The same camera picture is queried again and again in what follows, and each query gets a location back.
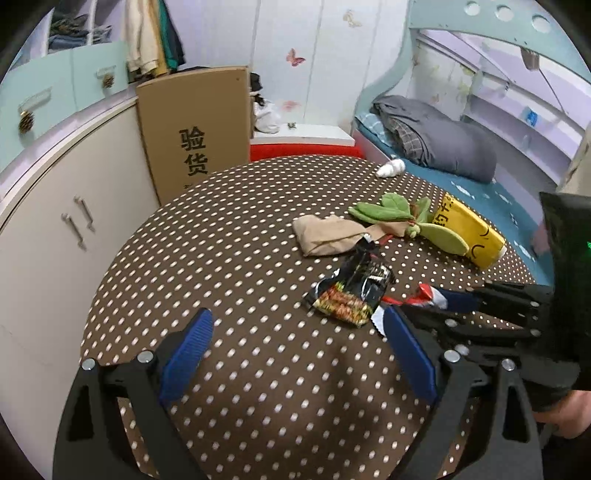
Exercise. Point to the grey folded quilt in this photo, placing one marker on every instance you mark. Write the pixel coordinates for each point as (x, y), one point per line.
(429, 138)

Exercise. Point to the blue bed mattress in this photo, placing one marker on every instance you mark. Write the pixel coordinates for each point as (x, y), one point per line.
(512, 211)

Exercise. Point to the brown polka dot tablecloth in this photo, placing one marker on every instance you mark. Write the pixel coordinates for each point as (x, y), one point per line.
(282, 392)

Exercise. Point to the person's right hand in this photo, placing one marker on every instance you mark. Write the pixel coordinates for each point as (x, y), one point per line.
(571, 416)

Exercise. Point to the yellow green plush toy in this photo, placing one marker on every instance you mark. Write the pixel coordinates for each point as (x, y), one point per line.
(453, 227)

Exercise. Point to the white plastic bag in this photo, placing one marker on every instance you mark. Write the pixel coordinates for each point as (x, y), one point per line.
(266, 118)

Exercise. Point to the beige stocking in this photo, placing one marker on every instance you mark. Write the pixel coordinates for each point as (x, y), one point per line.
(331, 236)

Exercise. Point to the black noodle wrapper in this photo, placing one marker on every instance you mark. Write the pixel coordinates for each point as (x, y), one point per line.
(353, 292)

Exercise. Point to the hanging clothes in wardrobe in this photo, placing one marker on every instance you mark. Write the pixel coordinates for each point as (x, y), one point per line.
(116, 40)

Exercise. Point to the red low bench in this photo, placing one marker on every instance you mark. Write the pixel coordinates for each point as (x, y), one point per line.
(295, 139)

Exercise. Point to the black item behind box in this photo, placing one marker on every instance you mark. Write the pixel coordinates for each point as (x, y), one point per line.
(255, 88)

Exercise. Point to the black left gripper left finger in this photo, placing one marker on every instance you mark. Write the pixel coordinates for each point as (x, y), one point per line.
(91, 442)

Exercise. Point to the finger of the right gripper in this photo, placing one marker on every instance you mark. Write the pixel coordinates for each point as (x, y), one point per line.
(453, 301)

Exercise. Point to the white cabinet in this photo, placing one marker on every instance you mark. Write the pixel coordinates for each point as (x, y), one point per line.
(74, 187)

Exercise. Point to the red white wrapper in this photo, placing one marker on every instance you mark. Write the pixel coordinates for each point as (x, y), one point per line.
(425, 296)

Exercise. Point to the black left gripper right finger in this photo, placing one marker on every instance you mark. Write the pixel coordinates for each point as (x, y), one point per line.
(447, 365)

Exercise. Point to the beige hanging garment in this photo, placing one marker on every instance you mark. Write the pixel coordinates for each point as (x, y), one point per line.
(577, 179)

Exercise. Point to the brown cardboard box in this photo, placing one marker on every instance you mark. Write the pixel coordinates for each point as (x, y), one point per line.
(193, 124)

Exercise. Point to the white small medicine bottle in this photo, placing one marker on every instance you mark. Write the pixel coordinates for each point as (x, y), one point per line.
(391, 169)

